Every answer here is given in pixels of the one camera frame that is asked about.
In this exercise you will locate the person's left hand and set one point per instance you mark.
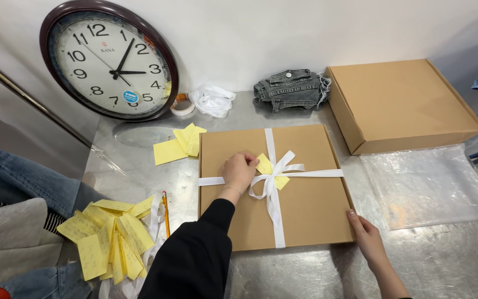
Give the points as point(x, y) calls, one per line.
point(237, 172)

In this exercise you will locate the person's right hand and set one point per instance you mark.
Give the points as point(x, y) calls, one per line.
point(367, 241)

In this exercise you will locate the yellow paper note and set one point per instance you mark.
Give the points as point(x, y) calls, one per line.
point(168, 153)
point(183, 135)
point(196, 143)
point(264, 166)

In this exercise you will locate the ribbon-tied brown cardboard box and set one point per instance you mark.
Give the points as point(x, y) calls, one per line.
point(313, 207)

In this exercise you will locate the white satin ribbon bow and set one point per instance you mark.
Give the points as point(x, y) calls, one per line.
point(278, 224)

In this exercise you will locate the crumpled white plastic bag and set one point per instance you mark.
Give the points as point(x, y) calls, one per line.
point(212, 101)

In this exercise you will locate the clear plastic bag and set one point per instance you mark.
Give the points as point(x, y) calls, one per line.
point(425, 187)

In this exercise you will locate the yellow pencil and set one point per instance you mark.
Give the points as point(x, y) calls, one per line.
point(166, 216)

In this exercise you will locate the roll of clear tape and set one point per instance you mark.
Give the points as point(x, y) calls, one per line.
point(183, 108)

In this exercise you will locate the loose white ribbon strips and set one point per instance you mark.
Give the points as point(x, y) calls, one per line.
point(154, 226)

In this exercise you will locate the folded grey denim garment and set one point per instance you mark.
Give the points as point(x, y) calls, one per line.
point(291, 89)

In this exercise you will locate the plain brown cardboard box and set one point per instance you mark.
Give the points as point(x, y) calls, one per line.
point(401, 99)

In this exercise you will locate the pile of written yellow notes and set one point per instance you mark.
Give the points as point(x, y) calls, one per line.
point(106, 241)

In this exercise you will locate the heap of clothes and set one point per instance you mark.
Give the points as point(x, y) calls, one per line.
point(15, 224)

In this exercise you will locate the round brown wall clock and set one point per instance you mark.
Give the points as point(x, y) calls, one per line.
point(106, 62)

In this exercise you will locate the metal rail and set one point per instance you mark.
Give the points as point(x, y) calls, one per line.
point(27, 97)

